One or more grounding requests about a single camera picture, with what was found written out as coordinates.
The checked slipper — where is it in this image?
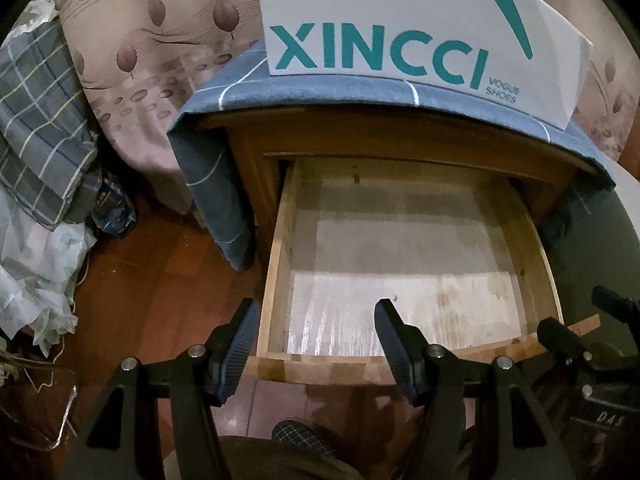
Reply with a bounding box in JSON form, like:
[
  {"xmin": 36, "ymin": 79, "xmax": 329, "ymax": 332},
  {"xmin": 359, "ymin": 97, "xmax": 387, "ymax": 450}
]
[{"xmin": 271, "ymin": 419, "xmax": 344, "ymax": 458}]

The white floral plastic bag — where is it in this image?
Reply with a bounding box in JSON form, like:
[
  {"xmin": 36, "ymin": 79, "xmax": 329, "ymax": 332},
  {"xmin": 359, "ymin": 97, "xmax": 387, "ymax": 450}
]
[{"xmin": 1, "ymin": 192, "xmax": 96, "ymax": 354}]

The white XINCCI shoe box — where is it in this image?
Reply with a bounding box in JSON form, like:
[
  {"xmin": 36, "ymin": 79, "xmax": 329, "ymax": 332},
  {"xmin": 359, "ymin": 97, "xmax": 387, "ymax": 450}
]
[{"xmin": 260, "ymin": 0, "xmax": 592, "ymax": 129}]

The wooden nightstand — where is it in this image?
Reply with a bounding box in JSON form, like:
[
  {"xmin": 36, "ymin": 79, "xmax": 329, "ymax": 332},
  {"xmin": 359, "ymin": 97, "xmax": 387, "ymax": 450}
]
[{"xmin": 201, "ymin": 105, "xmax": 596, "ymax": 264}]

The green plaid cloth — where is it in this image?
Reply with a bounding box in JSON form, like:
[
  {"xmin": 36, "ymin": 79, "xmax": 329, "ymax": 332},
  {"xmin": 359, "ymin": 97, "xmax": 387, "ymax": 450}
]
[{"xmin": 1, "ymin": 20, "xmax": 101, "ymax": 230}]

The wooden drawer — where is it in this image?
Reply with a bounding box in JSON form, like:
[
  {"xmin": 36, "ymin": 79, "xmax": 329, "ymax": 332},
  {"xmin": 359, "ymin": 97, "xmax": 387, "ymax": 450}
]
[{"xmin": 244, "ymin": 154, "xmax": 602, "ymax": 387}]

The dark blue package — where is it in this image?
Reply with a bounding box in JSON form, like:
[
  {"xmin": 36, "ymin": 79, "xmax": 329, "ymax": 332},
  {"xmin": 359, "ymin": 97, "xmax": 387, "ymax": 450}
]
[{"xmin": 88, "ymin": 174, "xmax": 138, "ymax": 240}]

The blue grid tablecloth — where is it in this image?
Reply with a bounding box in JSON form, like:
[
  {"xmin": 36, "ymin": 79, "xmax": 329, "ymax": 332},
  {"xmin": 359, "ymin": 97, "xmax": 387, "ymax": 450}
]
[{"xmin": 168, "ymin": 40, "xmax": 615, "ymax": 271}]

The pink leaf bedsheet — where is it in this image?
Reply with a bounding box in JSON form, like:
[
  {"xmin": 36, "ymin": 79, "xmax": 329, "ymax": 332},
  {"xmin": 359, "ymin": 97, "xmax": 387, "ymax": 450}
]
[{"xmin": 53, "ymin": 0, "xmax": 262, "ymax": 214}]

